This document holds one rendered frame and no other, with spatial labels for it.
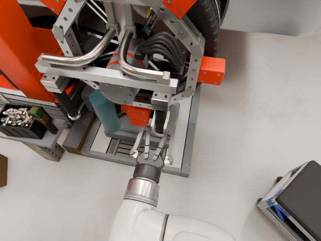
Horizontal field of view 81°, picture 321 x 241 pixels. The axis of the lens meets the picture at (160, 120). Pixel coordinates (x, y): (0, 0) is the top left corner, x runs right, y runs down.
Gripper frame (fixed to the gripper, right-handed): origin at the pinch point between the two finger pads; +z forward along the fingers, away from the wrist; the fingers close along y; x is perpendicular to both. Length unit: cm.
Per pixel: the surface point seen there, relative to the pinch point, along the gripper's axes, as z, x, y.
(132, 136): 24, -66, -25
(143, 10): 80, -8, -28
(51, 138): 0, -38, -60
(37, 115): 3, -19, -58
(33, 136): -2, -35, -67
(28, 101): 26, -48, -96
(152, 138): 26, -68, -11
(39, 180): -16, -83, -84
